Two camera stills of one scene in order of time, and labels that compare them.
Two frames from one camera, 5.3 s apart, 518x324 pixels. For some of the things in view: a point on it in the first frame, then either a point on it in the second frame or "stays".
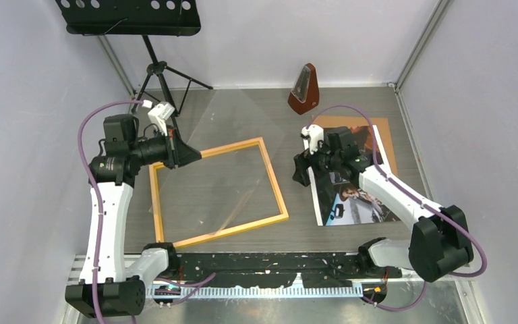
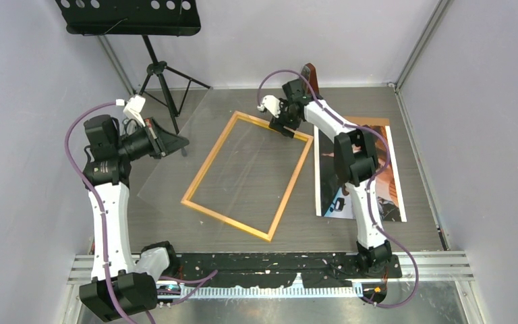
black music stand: [137, 18] stays
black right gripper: [305, 160] to [277, 123]
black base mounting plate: [279, 269] stays
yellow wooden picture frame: [187, 239] to [208, 163]
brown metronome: [304, 96] stays
